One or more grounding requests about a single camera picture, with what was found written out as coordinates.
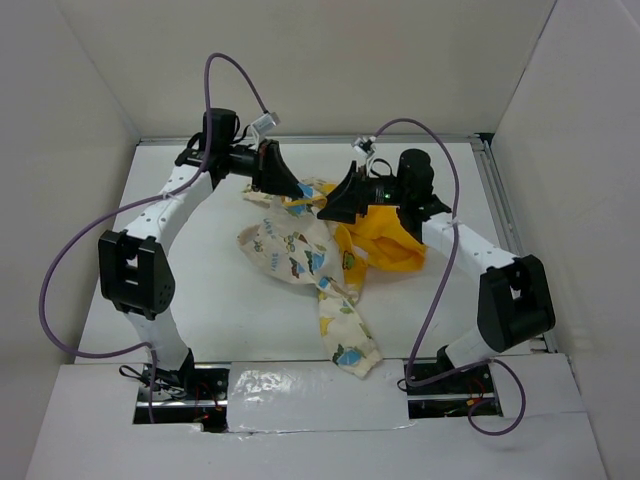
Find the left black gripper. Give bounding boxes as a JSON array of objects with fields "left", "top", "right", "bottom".
[{"left": 224, "top": 139, "right": 304, "bottom": 198}]

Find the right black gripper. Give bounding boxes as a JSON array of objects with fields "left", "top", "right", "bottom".
[{"left": 318, "top": 161, "right": 410, "bottom": 225}]

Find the dinosaur print yellow-lined jacket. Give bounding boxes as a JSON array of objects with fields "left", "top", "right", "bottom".
[{"left": 237, "top": 178, "right": 427, "bottom": 379}]

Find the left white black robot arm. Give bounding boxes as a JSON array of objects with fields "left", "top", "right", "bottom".
[{"left": 98, "top": 108, "right": 303, "bottom": 399}]

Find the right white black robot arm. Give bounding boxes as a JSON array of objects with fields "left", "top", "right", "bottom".
[{"left": 317, "top": 149, "right": 556, "bottom": 392}]

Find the white tape sheet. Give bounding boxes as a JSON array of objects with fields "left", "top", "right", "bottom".
[{"left": 227, "top": 360, "right": 411, "bottom": 433}]

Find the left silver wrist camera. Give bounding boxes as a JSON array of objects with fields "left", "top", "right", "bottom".
[{"left": 249, "top": 112, "right": 280, "bottom": 144}]

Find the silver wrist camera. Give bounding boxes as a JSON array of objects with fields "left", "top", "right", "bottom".
[
  {"left": 352, "top": 136, "right": 376, "bottom": 175},
  {"left": 249, "top": 112, "right": 280, "bottom": 144}
]

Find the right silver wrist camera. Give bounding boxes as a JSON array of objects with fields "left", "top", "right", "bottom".
[{"left": 352, "top": 136, "right": 376, "bottom": 175}]

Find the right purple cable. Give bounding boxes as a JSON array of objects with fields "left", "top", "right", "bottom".
[{"left": 372, "top": 117, "right": 527, "bottom": 437}]

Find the purple cable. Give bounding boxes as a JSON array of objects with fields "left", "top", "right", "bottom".
[
  {"left": 38, "top": 51, "right": 266, "bottom": 424},
  {"left": 372, "top": 117, "right": 527, "bottom": 437}
]

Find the aluminium frame rail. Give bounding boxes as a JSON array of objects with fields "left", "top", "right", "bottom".
[{"left": 134, "top": 131, "right": 559, "bottom": 354}]

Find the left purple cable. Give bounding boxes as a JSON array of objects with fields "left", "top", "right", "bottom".
[{"left": 38, "top": 51, "right": 266, "bottom": 424}]

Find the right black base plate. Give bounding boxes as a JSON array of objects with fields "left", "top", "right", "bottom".
[{"left": 397, "top": 365, "right": 501, "bottom": 419}]

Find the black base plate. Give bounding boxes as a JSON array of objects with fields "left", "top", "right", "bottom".
[
  {"left": 397, "top": 365, "right": 501, "bottom": 419},
  {"left": 119, "top": 364, "right": 230, "bottom": 433}
]

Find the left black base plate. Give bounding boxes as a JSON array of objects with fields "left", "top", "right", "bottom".
[{"left": 119, "top": 364, "right": 230, "bottom": 433}]

